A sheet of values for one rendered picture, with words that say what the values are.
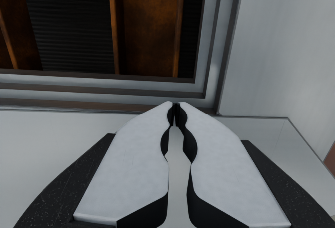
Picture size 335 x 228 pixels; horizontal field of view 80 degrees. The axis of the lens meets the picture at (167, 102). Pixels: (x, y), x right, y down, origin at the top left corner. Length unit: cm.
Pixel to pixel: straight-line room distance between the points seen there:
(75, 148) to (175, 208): 10
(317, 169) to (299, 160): 2
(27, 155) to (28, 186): 4
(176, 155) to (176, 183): 3
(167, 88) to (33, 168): 13
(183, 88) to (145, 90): 3
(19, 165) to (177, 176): 13
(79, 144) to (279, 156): 15
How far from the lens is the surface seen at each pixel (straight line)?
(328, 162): 24
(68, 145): 17
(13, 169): 21
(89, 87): 16
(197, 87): 15
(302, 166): 20
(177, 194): 19
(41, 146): 18
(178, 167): 17
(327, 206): 25
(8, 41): 31
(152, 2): 28
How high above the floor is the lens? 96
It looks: 62 degrees down
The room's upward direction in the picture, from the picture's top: 179 degrees counter-clockwise
